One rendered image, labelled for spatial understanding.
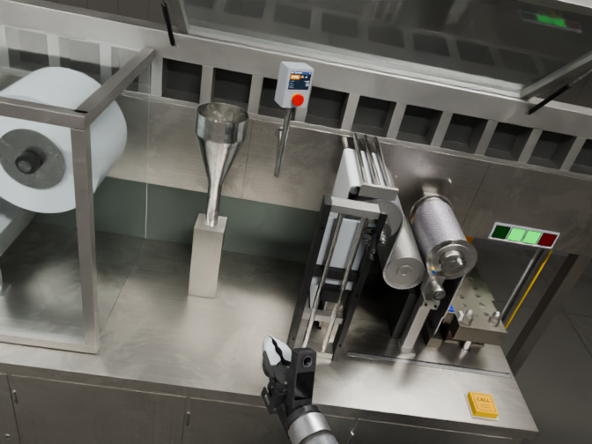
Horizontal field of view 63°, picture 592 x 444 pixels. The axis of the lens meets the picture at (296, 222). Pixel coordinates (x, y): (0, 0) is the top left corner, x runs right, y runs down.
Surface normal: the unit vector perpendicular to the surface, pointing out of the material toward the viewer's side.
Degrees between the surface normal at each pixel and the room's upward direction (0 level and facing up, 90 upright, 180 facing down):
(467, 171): 90
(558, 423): 0
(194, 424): 90
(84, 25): 90
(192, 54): 90
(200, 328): 0
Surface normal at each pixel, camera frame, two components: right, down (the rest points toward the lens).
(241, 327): 0.18, -0.82
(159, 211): -0.01, 0.55
